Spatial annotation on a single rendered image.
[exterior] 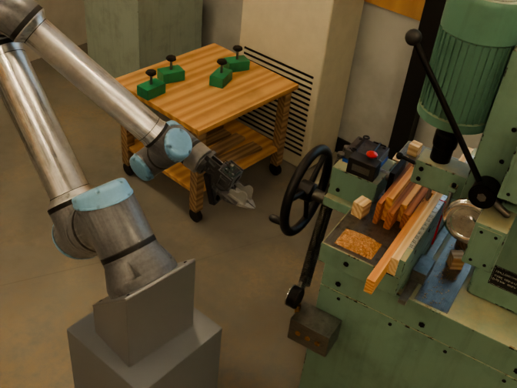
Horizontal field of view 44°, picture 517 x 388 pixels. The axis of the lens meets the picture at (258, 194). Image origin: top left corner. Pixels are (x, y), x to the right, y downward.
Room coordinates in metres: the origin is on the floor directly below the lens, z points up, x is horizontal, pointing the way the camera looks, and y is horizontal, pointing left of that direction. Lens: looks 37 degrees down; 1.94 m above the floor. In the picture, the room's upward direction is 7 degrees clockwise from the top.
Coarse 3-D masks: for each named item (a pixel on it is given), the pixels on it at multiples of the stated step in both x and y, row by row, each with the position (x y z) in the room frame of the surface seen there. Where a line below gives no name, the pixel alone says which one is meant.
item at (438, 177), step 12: (420, 156) 1.37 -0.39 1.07; (420, 168) 1.34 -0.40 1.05; (432, 168) 1.33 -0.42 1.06; (444, 168) 1.33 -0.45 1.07; (456, 168) 1.33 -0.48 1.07; (468, 168) 1.34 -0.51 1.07; (420, 180) 1.34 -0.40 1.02; (432, 180) 1.33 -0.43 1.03; (444, 180) 1.31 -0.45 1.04; (456, 180) 1.30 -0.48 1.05; (444, 192) 1.31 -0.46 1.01; (456, 192) 1.30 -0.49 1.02
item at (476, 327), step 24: (336, 288) 1.22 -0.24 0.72; (360, 288) 1.19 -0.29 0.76; (432, 288) 1.18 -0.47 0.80; (456, 288) 1.19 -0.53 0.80; (384, 312) 1.16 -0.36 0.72; (408, 312) 1.13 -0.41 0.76; (432, 312) 1.10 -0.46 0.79; (456, 312) 1.11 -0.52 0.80; (480, 312) 1.12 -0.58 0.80; (504, 312) 1.13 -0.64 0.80; (432, 336) 1.09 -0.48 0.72; (456, 336) 1.07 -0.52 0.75; (480, 336) 1.05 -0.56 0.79; (504, 336) 1.04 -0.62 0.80; (480, 360) 1.04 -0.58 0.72; (504, 360) 1.01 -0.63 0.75
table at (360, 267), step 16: (384, 192) 1.43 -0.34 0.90; (336, 208) 1.40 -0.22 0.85; (352, 224) 1.28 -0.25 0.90; (368, 224) 1.28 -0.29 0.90; (384, 240) 1.23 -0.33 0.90; (320, 256) 1.19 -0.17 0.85; (336, 256) 1.17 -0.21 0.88; (352, 256) 1.15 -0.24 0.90; (416, 256) 1.20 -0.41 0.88; (352, 272) 1.15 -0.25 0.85; (368, 272) 1.13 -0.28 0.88; (384, 288) 1.11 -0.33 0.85
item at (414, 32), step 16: (416, 32) 1.28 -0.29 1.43; (416, 48) 1.27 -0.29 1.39; (432, 80) 1.25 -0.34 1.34; (448, 112) 1.23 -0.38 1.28; (464, 144) 1.20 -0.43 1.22; (480, 176) 1.18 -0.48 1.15; (480, 192) 1.15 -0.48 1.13; (496, 192) 1.15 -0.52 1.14; (480, 208) 1.15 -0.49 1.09; (496, 208) 1.15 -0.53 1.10
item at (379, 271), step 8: (424, 200) 1.36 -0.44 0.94; (424, 208) 1.33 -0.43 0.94; (416, 216) 1.29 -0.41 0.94; (408, 224) 1.25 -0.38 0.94; (400, 232) 1.22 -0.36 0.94; (400, 240) 1.19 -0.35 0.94; (392, 248) 1.15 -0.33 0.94; (384, 256) 1.12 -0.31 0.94; (384, 264) 1.09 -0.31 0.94; (376, 272) 1.07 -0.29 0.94; (384, 272) 1.09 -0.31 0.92; (368, 280) 1.04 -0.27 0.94; (376, 280) 1.04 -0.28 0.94; (368, 288) 1.04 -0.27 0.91
